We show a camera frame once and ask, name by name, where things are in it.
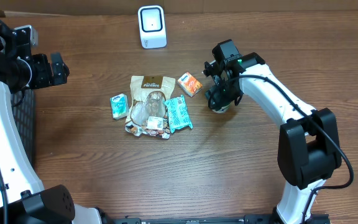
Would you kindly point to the green lid jar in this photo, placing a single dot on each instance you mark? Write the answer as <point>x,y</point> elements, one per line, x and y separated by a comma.
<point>223,109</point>

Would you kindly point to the brown beige snack pouch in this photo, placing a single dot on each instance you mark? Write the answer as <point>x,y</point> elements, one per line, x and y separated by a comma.
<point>148,113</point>

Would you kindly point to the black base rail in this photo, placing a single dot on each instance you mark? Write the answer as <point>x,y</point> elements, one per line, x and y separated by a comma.
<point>197,220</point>

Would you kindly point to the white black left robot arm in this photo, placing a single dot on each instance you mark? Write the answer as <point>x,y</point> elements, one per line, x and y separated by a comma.
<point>23,198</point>

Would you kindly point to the orange packet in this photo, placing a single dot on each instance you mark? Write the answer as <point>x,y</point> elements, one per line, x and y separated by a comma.
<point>190,85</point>

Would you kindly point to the cardboard backdrop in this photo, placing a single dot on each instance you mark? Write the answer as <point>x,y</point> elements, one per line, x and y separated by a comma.
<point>115,7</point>

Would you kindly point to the grey plastic mesh basket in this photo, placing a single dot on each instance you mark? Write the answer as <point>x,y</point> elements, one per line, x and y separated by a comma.
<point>23,109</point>

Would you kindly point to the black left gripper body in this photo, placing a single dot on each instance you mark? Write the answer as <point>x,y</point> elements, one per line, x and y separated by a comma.
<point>41,73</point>

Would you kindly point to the teal snack packet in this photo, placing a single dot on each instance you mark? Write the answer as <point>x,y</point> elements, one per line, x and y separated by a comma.
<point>178,116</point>

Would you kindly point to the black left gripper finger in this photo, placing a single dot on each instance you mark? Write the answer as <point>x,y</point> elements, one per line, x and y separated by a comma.
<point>60,73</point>
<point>56,59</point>

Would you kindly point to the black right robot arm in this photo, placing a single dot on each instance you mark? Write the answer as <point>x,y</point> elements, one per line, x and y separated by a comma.
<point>309,154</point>

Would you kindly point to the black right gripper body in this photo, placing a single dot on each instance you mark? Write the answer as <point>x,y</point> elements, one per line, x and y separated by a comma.
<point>227,93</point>

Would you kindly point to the small teal tissue pack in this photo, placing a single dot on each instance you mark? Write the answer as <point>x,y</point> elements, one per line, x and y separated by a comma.
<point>119,106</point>

